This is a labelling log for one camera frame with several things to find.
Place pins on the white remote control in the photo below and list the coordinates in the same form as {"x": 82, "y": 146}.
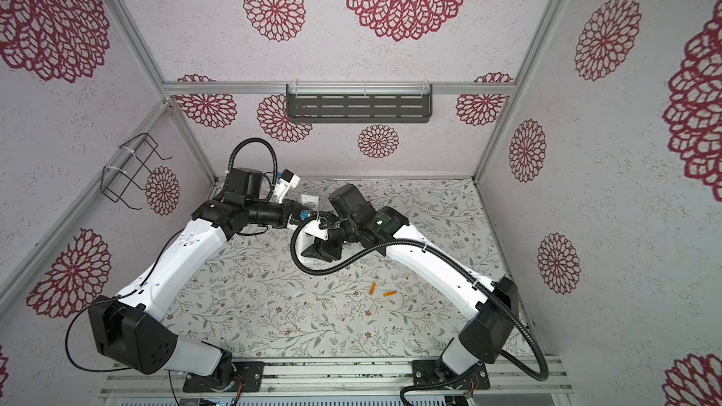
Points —
{"x": 310, "y": 204}

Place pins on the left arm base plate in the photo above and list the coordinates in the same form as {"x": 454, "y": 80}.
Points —
{"x": 233, "y": 377}

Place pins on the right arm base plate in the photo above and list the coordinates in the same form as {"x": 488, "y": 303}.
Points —
{"x": 433, "y": 372}

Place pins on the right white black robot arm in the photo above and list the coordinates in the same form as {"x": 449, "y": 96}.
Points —
{"x": 490, "y": 306}

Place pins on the black wire wall rack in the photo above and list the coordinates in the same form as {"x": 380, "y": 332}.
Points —
{"x": 139, "y": 150}

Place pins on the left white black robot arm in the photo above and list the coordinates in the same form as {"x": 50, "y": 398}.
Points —
{"x": 128, "y": 328}

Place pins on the aluminium front rail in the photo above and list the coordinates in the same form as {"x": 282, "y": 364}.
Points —
{"x": 316, "y": 377}

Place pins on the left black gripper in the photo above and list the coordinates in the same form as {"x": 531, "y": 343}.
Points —
{"x": 290, "y": 210}

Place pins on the dark grey wall shelf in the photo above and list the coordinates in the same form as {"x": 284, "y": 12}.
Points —
{"x": 364, "y": 105}

